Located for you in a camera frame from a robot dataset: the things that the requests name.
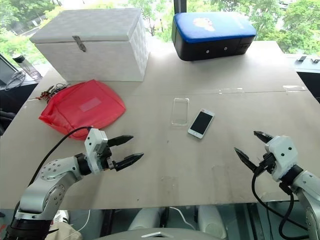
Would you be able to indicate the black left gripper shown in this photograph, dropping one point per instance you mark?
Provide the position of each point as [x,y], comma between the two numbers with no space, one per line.
[106,156]

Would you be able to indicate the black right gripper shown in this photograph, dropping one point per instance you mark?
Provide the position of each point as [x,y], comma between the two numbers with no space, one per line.
[268,163]

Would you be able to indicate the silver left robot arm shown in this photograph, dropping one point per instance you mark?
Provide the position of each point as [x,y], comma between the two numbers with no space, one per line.
[51,175]

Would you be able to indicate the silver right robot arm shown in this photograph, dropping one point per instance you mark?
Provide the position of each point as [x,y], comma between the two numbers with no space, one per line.
[308,190]

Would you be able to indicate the clear phone case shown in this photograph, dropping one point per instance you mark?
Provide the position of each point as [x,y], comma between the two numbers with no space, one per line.
[180,112]

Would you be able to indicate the blue and black case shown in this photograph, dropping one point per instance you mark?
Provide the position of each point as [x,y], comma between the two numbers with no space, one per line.
[212,37]

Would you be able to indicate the red mesh bag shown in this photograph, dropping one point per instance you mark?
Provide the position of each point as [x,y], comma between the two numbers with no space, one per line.
[85,110]

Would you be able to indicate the white smartphone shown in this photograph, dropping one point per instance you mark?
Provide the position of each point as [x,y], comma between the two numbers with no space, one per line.
[201,122]

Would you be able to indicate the clear tape strip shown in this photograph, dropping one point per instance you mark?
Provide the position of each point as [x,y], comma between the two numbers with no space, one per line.
[295,88]
[228,90]

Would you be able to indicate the white rounded robot leg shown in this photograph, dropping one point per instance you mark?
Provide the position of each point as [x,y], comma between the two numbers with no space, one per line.
[145,220]

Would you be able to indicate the grey rounded robot torso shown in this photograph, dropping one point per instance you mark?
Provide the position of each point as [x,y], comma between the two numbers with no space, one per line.
[160,234]

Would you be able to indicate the white and red shoe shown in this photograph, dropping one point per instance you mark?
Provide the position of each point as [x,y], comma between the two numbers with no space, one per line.
[61,217]

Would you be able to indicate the bundle of dark clips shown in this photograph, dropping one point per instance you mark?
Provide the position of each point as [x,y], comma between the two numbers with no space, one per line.
[51,91]

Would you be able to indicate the beige trouser leg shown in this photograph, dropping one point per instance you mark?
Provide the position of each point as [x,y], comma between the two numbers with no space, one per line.
[66,231]

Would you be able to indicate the small black gadget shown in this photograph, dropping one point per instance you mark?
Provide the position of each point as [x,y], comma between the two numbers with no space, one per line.
[302,58]
[316,60]

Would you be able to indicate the white woven storage box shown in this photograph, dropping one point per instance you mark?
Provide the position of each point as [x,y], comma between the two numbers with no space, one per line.
[100,50]

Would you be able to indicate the black side table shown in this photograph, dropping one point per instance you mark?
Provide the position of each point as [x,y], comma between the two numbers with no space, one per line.
[15,97]

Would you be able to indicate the clear water bottle black cap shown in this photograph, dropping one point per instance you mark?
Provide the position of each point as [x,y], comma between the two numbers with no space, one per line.
[26,66]

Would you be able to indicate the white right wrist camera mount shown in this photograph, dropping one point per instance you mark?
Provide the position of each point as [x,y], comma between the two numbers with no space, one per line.
[283,155]

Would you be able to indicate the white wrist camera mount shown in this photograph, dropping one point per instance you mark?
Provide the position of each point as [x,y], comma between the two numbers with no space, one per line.
[283,155]
[94,141]

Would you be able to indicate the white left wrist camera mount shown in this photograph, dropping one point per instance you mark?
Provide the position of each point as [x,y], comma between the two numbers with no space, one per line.
[94,141]

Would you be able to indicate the black window frame post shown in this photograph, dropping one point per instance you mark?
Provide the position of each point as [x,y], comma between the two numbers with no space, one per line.
[180,6]

